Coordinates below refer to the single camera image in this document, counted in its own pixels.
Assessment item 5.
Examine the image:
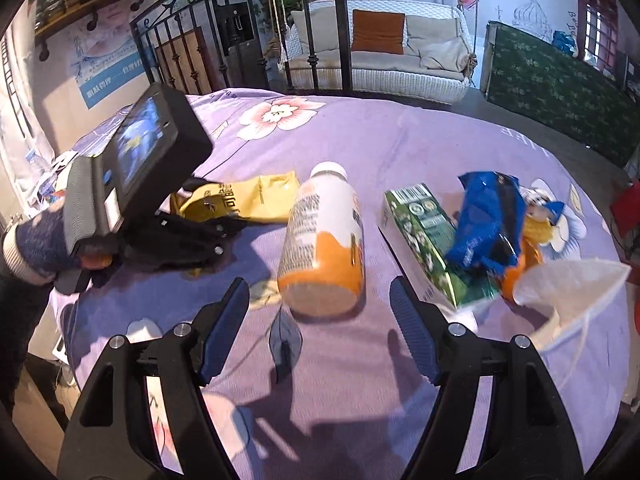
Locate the green carton box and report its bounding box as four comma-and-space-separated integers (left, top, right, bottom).
378, 183, 499, 315

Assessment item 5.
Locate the black iron bed frame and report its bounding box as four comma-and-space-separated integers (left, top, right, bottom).
130, 0, 356, 96

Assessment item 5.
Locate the purple floral bed sheet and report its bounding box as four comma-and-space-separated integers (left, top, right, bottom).
51, 89, 617, 479

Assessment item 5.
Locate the yellow snack packet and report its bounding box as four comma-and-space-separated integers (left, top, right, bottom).
169, 171, 300, 223

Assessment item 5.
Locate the orange juice bottle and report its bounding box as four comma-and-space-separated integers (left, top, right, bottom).
278, 162, 364, 318

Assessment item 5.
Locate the blue snack wrapper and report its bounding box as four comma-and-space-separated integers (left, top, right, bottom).
446, 171, 526, 278

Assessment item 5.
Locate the white wicker sofa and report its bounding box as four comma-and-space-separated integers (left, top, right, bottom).
279, 0, 475, 104

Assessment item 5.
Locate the orange sofa cushion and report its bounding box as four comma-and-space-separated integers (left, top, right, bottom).
352, 10, 406, 55

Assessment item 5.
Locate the white face mask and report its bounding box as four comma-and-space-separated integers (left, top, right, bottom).
512, 257, 633, 391

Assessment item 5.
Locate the left gloved hand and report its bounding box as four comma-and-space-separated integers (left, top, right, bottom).
1, 200, 113, 286

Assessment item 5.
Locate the red bag on floor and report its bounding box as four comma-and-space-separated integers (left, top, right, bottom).
611, 180, 640, 236

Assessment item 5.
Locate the green patterned mattress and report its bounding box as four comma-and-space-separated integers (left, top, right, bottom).
482, 21, 639, 167

